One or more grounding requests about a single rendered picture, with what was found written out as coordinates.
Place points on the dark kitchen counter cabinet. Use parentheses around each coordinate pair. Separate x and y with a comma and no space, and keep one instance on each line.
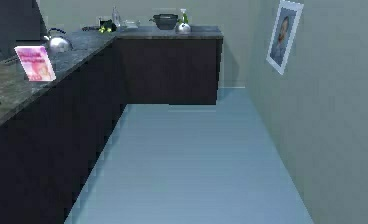
(152,70)

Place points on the silver round kettle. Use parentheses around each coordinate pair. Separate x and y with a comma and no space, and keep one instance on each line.
(183,27)

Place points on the black cooking pot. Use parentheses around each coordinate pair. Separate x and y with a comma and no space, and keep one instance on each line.
(165,21)

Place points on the green spray bottle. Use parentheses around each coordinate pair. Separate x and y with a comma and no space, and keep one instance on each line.
(184,16)

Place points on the clear glass bowl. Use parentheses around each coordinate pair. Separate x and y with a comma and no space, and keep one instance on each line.
(131,23)

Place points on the black and yellow-green item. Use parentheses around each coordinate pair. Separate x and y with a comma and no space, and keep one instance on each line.
(106,26)

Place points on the clear glass bottle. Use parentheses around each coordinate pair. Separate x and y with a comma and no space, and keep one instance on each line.
(115,17)

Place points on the framed portrait picture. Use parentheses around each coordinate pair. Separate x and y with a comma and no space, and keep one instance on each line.
(284,36)

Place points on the pink book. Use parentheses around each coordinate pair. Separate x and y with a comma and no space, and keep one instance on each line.
(36,64)

